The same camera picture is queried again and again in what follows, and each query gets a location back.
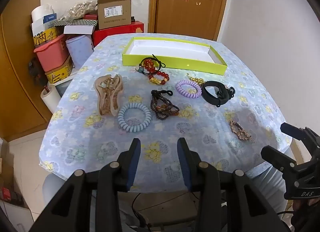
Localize floral blue tablecloth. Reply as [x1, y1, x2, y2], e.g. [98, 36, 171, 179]
[39, 33, 293, 194]

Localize pink plastic basket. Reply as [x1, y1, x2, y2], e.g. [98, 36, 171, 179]
[34, 33, 69, 71]

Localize lavender cylindrical container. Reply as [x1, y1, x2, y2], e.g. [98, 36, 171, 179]
[65, 35, 94, 69]

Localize white paper roll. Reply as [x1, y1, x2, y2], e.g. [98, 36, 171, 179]
[41, 85, 60, 114]

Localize white and blue carton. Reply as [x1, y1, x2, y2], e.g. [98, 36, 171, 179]
[31, 5, 58, 33]

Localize light blue spiral hair tie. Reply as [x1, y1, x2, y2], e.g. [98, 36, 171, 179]
[117, 102, 152, 133]

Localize gold pink hair barrette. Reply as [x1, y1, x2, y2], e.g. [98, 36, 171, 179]
[229, 120, 255, 144]

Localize large red gift box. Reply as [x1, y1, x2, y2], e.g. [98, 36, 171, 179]
[91, 21, 145, 48]

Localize red bead bracelet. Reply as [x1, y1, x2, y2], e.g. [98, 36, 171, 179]
[140, 57, 171, 86]

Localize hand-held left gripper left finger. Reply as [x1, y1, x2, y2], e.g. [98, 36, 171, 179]
[29, 138, 142, 232]

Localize open cardboard box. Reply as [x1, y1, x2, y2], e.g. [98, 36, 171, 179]
[97, 0, 133, 30]

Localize green striped box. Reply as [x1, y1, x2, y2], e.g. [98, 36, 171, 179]
[54, 18, 98, 27]

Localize purple spiral hair tie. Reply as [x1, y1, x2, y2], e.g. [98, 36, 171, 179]
[175, 80, 202, 99]

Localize beige hair claw clip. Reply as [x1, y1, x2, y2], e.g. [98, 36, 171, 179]
[94, 73, 125, 117]

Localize yellow-green cardboard tray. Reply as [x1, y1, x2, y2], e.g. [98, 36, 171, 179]
[122, 37, 228, 76]

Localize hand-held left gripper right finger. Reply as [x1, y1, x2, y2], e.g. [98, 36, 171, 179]
[177, 137, 292, 232]

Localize black hair tie green bead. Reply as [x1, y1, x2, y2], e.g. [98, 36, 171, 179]
[136, 54, 167, 76]

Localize brown wooden cabinet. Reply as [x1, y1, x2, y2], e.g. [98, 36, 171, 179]
[0, 0, 53, 141]

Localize brown braided bead bracelet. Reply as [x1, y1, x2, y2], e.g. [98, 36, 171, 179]
[150, 90, 180, 120]

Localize bag of gold beads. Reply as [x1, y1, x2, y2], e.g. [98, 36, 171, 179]
[64, 0, 98, 19]

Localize gold chain bracelet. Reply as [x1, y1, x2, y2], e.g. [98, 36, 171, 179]
[186, 73, 205, 85]

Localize yellow tin with black print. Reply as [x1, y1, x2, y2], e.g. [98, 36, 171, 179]
[32, 28, 60, 48]
[45, 56, 74, 84]

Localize brown wooden door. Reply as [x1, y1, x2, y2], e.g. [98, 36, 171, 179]
[147, 0, 229, 41]

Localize translucent plastic storage box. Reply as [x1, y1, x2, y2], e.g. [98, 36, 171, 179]
[54, 71, 78, 98]

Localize dark hanging object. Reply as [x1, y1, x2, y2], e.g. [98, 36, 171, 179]
[28, 57, 48, 86]

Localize white flat box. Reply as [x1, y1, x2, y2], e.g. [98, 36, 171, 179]
[63, 25, 95, 35]

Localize black wide band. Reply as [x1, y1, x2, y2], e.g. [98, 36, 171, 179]
[201, 81, 229, 108]

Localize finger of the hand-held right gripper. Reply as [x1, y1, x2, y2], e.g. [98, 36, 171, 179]
[261, 145, 300, 180]
[280, 122, 314, 145]

